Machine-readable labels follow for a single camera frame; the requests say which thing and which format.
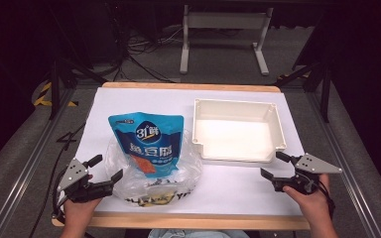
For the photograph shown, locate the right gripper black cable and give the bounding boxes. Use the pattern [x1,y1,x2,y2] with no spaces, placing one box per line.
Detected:
[317,179,337,220]

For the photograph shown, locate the blue snack pouch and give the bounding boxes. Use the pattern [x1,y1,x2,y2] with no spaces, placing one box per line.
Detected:
[107,111,186,179]

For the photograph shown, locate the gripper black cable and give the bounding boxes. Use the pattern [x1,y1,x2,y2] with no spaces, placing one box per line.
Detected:
[317,179,337,220]
[29,122,87,238]

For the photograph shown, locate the white plastic bin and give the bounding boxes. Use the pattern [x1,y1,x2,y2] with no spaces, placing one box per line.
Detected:
[191,97,288,165]

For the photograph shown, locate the black stand legs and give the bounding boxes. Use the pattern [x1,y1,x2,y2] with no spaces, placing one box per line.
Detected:
[47,55,109,121]
[275,59,332,124]

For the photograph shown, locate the clear plastic bag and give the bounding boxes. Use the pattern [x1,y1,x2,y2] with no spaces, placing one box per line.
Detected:
[103,129,204,209]

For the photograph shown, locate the aluminium rail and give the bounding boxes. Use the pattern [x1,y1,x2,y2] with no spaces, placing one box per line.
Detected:
[0,88,77,238]
[305,91,381,238]

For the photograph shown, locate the bundle of floor cables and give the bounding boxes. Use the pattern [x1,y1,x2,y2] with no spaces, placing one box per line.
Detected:
[111,23,184,83]

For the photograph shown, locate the white metal stand frame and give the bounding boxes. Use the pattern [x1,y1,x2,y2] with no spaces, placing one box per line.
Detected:
[179,4,275,76]

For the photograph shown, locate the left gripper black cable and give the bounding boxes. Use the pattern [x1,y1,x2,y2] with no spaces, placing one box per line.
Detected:
[29,122,87,238]

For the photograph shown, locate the person's left hand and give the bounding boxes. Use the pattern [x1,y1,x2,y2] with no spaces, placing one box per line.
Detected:
[62,174,104,226]

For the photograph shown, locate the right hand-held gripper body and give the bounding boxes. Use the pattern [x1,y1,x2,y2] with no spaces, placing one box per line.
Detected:
[271,152,343,195]

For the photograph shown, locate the yellow black hazard tape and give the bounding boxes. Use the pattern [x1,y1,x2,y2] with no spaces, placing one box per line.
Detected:
[33,81,79,108]

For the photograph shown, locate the person's right hand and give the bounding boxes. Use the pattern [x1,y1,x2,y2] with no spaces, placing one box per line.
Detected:
[282,174,332,220]

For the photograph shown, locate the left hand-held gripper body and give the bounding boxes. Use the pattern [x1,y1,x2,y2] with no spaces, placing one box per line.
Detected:
[55,158,115,203]

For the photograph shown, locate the white table sheet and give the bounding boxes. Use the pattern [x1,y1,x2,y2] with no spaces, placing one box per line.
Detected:
[73,86,308,218]

